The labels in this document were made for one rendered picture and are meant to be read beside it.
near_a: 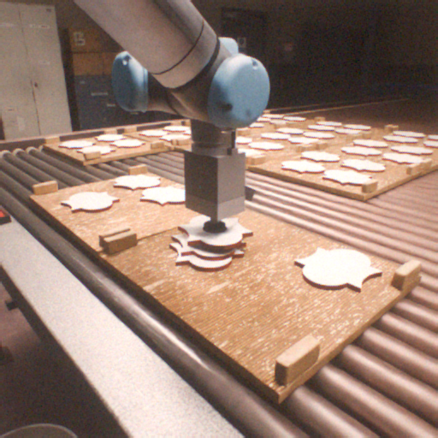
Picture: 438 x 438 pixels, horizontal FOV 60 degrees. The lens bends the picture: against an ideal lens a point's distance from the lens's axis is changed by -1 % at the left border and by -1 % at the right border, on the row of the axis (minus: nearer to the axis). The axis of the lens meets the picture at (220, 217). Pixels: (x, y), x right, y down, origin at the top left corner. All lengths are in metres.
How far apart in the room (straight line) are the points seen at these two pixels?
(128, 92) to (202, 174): 0.18
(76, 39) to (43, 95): 0.84
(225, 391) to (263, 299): 0.16
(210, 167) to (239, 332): 0.25
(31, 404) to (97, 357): 1.32
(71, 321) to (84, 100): 4.99
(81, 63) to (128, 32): 5.22
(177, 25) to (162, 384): 0.37
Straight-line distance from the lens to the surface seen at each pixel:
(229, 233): 0.65
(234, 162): 0.61
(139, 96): 0.51
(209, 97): 0.40
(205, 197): 0.62
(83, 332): 0.55
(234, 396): 0.44
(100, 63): 5.66
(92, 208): 0.89
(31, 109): 5.29
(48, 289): 0.67
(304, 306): 0.55
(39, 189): 1.06
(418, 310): 0.62
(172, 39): 0.38
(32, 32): 5.32
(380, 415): 0.46
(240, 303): 0.54
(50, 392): 1.84
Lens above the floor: 1.24
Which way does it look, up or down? 22 degrees down
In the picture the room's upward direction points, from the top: straight up
